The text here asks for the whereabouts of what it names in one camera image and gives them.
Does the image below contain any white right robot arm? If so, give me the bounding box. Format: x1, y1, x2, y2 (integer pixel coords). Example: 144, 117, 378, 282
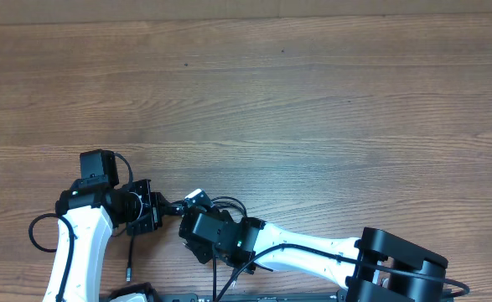
179, 206, 448, 301

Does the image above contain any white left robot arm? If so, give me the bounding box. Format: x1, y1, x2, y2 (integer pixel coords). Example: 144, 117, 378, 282
43, 149, 180, 301

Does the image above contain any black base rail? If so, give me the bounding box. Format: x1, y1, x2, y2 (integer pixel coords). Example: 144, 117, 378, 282
98, 281, 456, 302

